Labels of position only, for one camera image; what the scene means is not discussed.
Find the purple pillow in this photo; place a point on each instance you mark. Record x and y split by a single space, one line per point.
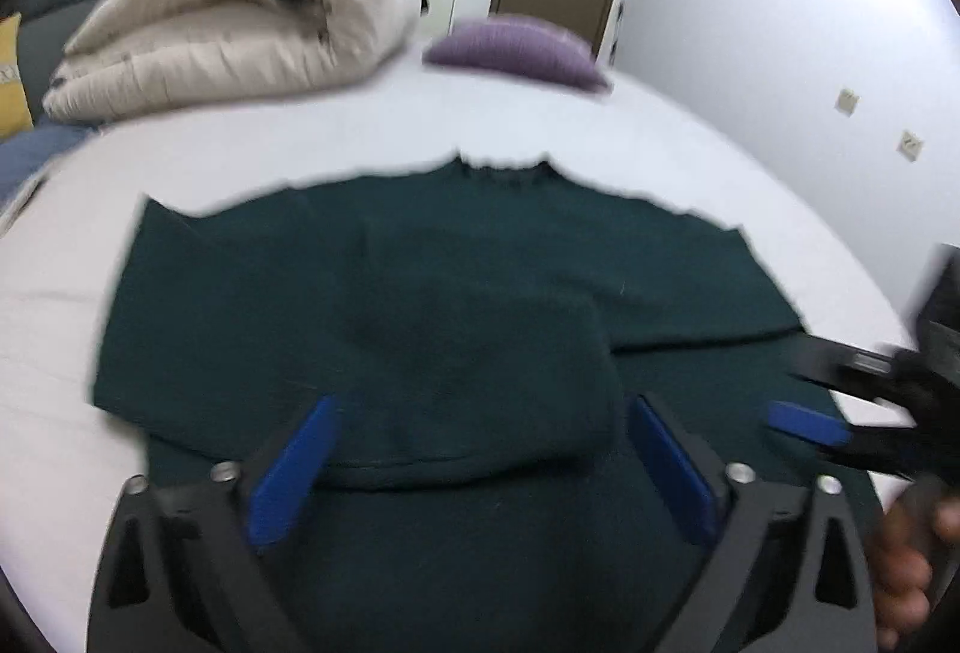
517 49

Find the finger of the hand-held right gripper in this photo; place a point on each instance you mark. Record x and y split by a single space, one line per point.
806 424
840 364

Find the yellow cushion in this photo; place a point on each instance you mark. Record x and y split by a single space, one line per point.
11 75

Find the beige wall socket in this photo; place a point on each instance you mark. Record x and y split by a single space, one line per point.
911 144
847 101

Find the beige folded duvet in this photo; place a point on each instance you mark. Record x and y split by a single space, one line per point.
225 15

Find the white bed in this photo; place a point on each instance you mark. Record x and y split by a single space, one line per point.
645 128

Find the dark green sweater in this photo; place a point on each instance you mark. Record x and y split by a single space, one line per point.
450 338

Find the blue cloth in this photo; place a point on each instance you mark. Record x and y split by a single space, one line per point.
34 154

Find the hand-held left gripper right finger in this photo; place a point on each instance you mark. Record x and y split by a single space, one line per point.
671 473

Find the person's right hand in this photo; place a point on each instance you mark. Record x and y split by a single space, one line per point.
900 570

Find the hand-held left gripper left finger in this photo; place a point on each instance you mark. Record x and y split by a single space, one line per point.
289 473

